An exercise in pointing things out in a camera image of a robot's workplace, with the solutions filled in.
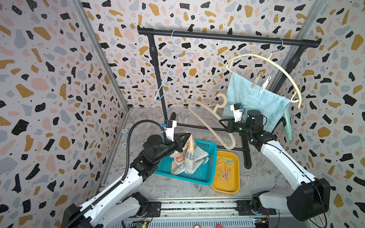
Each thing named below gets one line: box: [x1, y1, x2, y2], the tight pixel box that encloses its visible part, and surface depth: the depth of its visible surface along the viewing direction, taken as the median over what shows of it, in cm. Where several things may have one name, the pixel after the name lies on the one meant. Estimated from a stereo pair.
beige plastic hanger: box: [188, 93, 237, 151], surface depth 80 cm
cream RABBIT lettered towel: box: [169, 131, 210, 175], surface depth 82 cm
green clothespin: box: [221, 157, 235, 164], surface depth 92 cm
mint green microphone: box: [282, 111, 293, 142], surface depth 80 cm
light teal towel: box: [221, 72, 292, 132], surface depth 70 cm
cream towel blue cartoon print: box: [170, 160, 187, 176], surface depth 83 cm
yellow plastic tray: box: [211, 150, 241, 194], surface depth 87 cm
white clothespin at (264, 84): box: [259, 76, 272, 94], surface depth 64 cm
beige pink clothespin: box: [218, 167, 231, 182], surface depth 86 cm
